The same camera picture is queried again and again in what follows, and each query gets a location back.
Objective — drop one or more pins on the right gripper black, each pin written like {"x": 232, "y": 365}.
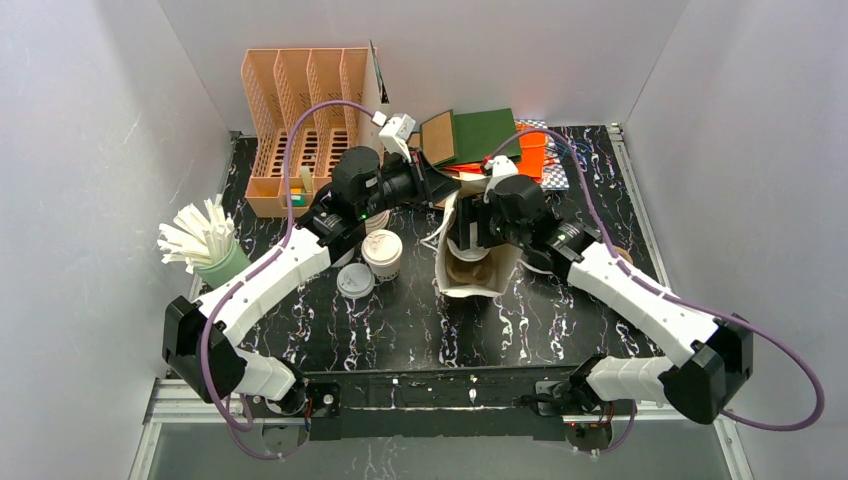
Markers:
{"x": 465, "y": 225}

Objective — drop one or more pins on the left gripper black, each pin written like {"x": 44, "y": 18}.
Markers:
{"x": 419, "y": 183}

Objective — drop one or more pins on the tan paper bag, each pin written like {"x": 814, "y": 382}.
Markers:
{"x": 507, "y": 256}

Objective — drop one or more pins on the single white lid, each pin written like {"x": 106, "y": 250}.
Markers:
{"x": 382, "y": 247}

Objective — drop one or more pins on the single paper cup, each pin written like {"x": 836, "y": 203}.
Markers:
{"x": 385, "y": 272}

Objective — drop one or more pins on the green paper cup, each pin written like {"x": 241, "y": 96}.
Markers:
{"x": 472, "y": 254}

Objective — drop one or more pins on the stack of paper cups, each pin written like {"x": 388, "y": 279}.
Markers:
{"x": 377, "y": 222}

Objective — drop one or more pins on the cardboard two-cup carrier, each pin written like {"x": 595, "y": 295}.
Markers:
{"x": 623, "y": 253}

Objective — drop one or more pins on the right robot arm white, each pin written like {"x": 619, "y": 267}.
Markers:
{"x": 705, "y": 360}

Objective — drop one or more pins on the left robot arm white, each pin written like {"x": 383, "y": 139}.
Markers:
{"x": 201, "y": 338}

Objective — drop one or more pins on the brown kraft paper bag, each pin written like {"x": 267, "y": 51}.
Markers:
{"x": 414, "y": 142}

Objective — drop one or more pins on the dark green paper bag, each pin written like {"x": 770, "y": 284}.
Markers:
{"x": 449, "y": 139}

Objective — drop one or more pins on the orange paper bag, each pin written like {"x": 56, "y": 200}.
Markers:
{"x": 532, "y": 160}

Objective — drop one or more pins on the white folder in organizer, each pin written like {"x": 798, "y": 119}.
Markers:
{"x": 374, "y": 98}

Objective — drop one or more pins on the stack of white lids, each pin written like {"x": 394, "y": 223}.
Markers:
{"x": 344, "y": 259}

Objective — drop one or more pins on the loose white lid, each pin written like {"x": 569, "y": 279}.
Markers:
{"x": 355, "y": 281}

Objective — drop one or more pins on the green yellow small item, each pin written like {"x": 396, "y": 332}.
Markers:
{"x": 297, "y": 197}

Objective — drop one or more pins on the pink desk file organizer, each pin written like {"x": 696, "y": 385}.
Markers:
{"x": 305, "y": 105}

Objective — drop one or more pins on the green cup holder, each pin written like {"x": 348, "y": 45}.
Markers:
{"x": 232, "y": 264}

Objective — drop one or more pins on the white wrapped straws bundle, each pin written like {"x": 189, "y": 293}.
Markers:
{"x": 198, "y": 238}

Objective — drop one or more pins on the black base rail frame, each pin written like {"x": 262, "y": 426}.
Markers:
{"x": 525, "y": 401}

